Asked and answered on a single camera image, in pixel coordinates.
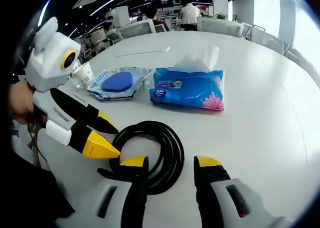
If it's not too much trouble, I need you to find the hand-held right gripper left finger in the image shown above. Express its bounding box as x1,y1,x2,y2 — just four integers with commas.
74,155,150,228

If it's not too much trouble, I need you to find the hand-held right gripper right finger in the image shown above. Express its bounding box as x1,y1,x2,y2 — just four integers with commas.
193,155,285,228

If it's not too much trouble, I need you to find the clear plastic water bottle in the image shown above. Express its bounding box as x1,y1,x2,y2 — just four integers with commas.
71,72,85,90

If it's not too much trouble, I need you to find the white paper cup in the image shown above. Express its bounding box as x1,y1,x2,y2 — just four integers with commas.
72,62,95,87

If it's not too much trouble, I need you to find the packet with blue disc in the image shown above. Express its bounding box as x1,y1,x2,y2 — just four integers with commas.
86,67,153,102

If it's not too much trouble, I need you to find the blue tissue pack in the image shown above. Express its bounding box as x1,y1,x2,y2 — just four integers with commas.
149,45,226,113

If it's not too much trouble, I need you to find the person's left hand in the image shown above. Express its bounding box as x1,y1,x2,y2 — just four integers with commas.
8,83,36,125

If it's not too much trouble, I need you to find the person's black clothing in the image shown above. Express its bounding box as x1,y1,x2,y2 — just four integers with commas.
0,151,76,228

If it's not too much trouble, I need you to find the white mesh office chair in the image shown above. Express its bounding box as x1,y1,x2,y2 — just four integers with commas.
117,20,156,40
197,17,245,39
250,25,289,55

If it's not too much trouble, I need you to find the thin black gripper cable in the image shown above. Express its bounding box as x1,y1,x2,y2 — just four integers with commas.
26,122,49,164

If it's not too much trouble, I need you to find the white table cable flap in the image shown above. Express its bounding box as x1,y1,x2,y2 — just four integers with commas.
115,46,172,58

